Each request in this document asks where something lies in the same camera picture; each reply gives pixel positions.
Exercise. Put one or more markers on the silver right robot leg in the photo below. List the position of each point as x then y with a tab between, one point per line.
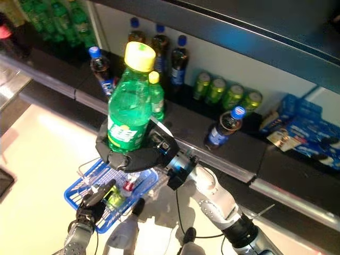
191	244

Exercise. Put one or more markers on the cola bottle blue label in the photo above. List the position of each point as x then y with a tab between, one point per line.
160	50
179	63
223	130
136	33
102	71

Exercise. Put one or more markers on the blue plastic shopping basket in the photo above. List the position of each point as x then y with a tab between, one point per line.
77	188

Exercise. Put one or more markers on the silver left robot leg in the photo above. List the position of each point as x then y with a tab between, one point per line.
125	231

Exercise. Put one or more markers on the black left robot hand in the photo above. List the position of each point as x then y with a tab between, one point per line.
91	207

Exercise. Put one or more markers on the silver shelf upright post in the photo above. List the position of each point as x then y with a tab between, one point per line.
312	91
94	24

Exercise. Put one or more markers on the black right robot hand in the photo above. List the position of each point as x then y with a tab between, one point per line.
138	159

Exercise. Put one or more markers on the silver robot leg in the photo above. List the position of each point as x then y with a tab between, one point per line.
125	231
191	244

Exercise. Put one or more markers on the yellow tea bottle green cap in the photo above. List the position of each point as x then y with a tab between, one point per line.
14	12

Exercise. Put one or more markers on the thin zip tie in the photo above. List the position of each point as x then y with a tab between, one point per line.
264	211

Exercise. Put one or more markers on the cola bottle red label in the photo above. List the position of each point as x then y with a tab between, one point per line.
10	37

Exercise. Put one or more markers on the clear water bottle red label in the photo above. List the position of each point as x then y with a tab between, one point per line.
131	186

